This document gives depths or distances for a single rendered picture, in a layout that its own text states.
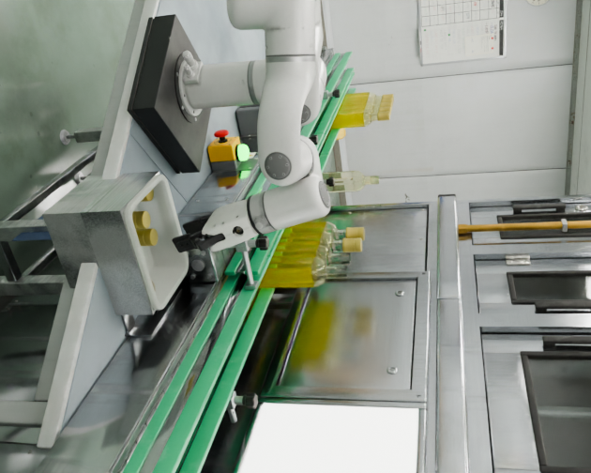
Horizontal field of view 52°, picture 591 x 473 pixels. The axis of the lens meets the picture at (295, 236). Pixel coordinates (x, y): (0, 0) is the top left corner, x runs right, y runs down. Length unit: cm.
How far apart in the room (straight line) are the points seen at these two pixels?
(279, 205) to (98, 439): 48
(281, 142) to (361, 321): 60
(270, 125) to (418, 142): 655
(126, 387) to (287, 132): 52
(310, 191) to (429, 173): 664
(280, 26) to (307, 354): 71
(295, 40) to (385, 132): 648
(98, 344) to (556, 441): 85
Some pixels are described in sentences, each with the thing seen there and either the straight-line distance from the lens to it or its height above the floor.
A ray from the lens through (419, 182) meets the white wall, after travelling 771.
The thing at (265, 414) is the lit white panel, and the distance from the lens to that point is 126.
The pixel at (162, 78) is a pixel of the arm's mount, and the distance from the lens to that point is 133.
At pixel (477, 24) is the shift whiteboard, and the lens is 715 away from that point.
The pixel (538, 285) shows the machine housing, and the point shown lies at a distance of 165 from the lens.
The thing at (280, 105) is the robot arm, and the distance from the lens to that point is 100.
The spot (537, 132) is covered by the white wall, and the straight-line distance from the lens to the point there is 757.
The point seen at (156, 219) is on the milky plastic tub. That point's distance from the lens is 127.
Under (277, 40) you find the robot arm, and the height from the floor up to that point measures 111.
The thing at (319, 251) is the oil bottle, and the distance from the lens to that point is 145.
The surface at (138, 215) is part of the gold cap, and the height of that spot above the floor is 80.
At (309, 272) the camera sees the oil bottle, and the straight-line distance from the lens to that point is 140.
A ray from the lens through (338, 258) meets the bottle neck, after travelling 145.
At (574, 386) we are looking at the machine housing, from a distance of 137.
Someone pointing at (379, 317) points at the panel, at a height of 121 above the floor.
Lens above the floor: 138
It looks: 14 degrees down
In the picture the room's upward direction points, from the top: 88 degrees clockwise
